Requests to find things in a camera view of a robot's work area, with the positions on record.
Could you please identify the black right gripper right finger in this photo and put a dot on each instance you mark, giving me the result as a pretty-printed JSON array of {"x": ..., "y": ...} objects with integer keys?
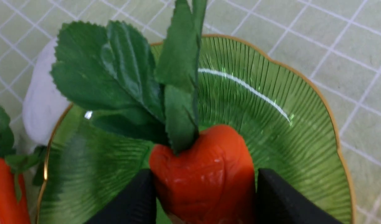
[{"x": 278, "y": 202}]

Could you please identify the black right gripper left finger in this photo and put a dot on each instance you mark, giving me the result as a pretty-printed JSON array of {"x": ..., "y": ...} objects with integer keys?
[{"x": 135, "y": 204}]

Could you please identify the orange carrot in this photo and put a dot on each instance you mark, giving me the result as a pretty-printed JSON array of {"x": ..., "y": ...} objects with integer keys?
[
  {"x": 202, "y": 177},
  {"x": 13, "y": 200}
]

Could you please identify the white radish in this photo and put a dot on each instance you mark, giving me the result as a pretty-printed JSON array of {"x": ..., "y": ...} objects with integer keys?
[{"x": 43, "y": 106}]

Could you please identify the green plastic plate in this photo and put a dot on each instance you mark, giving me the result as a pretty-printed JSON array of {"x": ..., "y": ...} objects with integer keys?
[{"x": 284, "y": 119}]

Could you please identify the green checked tablecloth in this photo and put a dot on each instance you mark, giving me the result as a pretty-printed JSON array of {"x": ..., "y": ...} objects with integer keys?
[{"x": 336, "y": 43}]

